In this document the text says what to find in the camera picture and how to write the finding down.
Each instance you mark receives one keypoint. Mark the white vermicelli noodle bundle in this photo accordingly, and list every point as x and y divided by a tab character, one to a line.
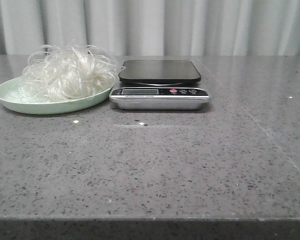
71	72

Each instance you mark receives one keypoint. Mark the black silver kitchen scale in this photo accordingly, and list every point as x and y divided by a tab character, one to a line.
159	85

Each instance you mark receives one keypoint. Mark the light green plastic plate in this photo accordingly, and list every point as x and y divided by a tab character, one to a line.
11	98

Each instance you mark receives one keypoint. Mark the white pleated curtain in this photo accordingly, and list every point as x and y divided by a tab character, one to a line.
154	27

